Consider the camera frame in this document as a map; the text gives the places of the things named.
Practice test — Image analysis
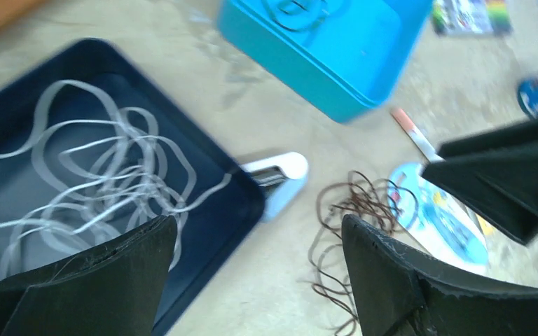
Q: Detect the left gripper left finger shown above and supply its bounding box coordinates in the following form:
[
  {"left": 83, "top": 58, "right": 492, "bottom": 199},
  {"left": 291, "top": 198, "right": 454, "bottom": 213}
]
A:
[{"left": 0, "top": 216, "right": 177, "bottom": 335}]

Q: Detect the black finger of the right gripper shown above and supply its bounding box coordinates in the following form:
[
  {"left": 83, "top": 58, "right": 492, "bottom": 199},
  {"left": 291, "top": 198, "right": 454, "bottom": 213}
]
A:
[{"left": 422, "top": 118, "right": 538, "bottom": 245}]

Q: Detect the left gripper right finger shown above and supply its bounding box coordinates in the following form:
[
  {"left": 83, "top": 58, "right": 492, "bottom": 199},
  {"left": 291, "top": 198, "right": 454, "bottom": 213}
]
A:
[{"left": 342, "top": 215, "right": 538, "bottom": 335}]

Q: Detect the cable bundle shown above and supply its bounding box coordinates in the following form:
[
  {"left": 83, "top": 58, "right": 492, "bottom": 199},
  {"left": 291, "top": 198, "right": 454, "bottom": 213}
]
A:
[{"left": 308, "top": 170, "right": 421, "bottom": 336}]

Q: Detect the white cable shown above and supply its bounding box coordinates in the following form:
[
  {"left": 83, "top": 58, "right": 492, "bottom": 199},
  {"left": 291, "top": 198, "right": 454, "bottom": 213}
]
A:
[{"left": 0, "top": 79, "right": 233, "bottom": 284}]

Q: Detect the black cable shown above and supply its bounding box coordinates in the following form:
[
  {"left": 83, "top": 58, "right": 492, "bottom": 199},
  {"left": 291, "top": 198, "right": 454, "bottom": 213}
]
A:
[{"left": 261, "top": 0, "right": 344, "bottom": 32}]

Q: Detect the orange small notebook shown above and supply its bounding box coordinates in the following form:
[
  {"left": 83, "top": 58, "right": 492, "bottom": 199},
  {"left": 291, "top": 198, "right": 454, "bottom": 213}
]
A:
[{"left": 476, "top": 215, "right": 497, "bottom": 236}]

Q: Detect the toothbrush blister pack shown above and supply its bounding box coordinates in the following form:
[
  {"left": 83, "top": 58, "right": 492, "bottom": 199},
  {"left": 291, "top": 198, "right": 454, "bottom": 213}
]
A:
[{"left": 387, "top": 163, "right": 488, "bottom": 275}]

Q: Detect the orange white pen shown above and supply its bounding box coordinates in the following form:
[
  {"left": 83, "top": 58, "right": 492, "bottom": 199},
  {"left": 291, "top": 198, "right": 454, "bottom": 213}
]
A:
[{"left": 391, "top": 108, "right": 443, "bottom": 162}]

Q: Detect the dark blue square tray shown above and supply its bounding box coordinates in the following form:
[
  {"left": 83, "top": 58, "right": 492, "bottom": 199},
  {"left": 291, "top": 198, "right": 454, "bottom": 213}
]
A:
[{"left": 0, "top": 38, "right": 265, "bottom": 335}]

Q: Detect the white blue small device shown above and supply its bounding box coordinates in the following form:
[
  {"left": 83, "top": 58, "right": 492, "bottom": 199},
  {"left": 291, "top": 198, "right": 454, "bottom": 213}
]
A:
[{"left": 240, "top": 151, "right": 310, "bottom": 222}]

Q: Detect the marker pen set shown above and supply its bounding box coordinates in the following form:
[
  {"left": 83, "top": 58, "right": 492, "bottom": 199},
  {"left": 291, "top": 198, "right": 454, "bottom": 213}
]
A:
[{"left": 432, "top": 0, "right": 512, "bottom": 36}]

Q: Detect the teal square tray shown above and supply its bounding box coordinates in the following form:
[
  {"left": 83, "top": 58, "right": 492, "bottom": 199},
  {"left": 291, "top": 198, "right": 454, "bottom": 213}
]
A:
[{"left": 217, "top": 0, "right": 432, "bottom": 123}]

